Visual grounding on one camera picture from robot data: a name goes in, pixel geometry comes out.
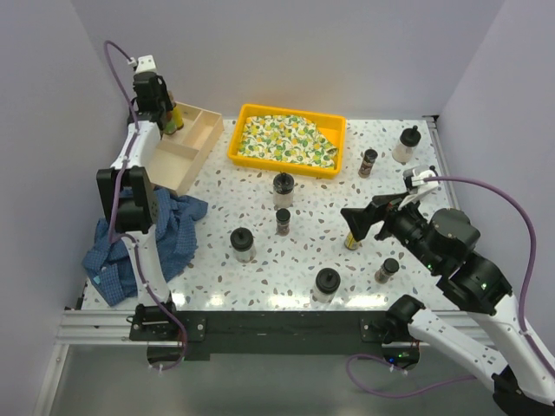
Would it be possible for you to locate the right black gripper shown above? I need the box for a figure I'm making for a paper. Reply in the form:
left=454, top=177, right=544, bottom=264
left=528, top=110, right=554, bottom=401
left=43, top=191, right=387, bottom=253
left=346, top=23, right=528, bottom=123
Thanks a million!
left=339, top=188, right=441, bottom=270

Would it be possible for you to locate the yellow-label bottle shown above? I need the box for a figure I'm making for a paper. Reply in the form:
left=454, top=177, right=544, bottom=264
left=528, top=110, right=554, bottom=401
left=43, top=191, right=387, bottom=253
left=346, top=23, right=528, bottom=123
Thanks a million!
left=167, top=103, right=184, bottom=134
left=344, top=232, right=361, bottom=250

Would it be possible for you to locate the green-label sauce bottle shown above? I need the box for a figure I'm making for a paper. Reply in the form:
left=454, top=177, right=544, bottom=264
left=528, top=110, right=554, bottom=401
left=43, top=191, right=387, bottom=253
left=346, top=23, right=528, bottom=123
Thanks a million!
left=163, top=110, right=177, bottom=135

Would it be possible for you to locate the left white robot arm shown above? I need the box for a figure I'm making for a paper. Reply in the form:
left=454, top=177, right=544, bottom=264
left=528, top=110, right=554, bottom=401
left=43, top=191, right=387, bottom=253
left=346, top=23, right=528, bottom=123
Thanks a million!
left=96, top=69, right=183, bottom=342

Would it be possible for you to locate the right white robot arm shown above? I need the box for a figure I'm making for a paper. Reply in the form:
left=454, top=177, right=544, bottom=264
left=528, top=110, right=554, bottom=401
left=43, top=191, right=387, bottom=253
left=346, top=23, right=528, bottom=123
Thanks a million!
left=341, top=194, right=554, bottom=415

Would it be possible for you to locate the spice jar front-right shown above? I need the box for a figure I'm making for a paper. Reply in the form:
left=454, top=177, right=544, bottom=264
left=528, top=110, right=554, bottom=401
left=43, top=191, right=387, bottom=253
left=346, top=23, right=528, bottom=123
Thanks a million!
left=375, top=257, right=400, bottom=284

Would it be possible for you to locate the spice jar back-right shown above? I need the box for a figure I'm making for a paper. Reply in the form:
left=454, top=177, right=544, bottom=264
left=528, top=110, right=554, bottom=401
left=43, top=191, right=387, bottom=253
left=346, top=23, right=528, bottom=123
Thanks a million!
left=358, top=148, right=378, bottom=179

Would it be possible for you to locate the cream divided organizer tray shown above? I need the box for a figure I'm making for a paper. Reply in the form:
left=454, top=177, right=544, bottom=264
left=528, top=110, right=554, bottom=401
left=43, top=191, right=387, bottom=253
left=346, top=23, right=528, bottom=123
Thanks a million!
left=147, top=102, right=224, bottom=196

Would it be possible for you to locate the clear shaker jar front-centre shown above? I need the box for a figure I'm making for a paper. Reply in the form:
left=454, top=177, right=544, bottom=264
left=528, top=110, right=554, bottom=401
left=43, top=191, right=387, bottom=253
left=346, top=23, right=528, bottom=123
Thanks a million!
left=313, top=268, right=341, bottom=303

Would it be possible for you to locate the dark spice jar, black lid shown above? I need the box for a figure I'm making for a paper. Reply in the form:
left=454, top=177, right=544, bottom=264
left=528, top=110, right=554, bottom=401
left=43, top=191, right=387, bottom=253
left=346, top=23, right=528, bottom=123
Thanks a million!
left=276, top=208, right=291, bottom=236

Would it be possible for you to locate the clear shaker jar centre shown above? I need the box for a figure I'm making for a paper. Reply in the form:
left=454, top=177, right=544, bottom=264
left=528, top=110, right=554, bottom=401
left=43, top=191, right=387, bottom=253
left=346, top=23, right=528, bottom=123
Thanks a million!
left=272, top=172, right=295, bottom=209

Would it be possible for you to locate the yellow plastic bin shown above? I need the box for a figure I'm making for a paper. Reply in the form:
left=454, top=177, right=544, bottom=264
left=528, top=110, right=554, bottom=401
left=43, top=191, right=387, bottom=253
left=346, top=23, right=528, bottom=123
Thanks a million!
left=228, top=104, right=346, bottom=179

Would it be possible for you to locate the clear shaker jar back-right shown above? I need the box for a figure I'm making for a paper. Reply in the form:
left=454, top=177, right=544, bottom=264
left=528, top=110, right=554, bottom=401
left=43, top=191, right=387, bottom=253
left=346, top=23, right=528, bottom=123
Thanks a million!
left=392, top=126, right=421, bottom=163

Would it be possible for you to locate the lemon-print cloth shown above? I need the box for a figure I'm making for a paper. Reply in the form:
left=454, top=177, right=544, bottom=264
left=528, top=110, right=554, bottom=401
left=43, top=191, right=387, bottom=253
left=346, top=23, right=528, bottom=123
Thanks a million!
left=238, top=114, right=338, bottom=169

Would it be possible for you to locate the clear shaker jar front-left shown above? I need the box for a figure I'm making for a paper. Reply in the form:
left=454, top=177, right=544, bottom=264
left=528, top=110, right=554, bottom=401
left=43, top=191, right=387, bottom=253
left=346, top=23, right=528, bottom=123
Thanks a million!
left=230, top=227, right=256, bottom=263

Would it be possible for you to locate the blue checkered cloth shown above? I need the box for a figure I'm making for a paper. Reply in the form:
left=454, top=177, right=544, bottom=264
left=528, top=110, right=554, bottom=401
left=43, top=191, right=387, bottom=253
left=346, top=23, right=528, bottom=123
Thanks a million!
left=82, top=187, right=208, bottom=307

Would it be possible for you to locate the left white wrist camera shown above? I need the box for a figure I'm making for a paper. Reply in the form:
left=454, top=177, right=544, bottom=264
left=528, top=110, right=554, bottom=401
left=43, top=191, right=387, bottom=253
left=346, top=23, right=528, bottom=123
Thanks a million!
left=127, top=55, right=158, bottom=75

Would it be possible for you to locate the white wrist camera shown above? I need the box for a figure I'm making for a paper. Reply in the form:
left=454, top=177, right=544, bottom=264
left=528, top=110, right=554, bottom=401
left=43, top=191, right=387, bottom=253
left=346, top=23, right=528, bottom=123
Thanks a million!
left=395, top=165, right=439, bottom=211
left=127, top=55, right=158, bottom=75

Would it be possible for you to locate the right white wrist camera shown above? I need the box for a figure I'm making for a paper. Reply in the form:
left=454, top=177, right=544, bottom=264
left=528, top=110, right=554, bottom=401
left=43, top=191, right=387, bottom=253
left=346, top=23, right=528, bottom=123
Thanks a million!
left=395, top=165, right=439, bottom=211

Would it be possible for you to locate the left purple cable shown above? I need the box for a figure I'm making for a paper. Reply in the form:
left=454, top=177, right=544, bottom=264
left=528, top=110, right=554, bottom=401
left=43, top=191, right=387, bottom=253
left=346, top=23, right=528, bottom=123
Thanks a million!
left=103, top=40, right=188, bottom=371

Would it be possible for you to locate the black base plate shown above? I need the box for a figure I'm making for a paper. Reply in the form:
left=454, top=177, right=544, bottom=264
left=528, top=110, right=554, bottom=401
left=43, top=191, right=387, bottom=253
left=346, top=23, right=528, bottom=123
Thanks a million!
left=127, top=295, right=424, bottom=363

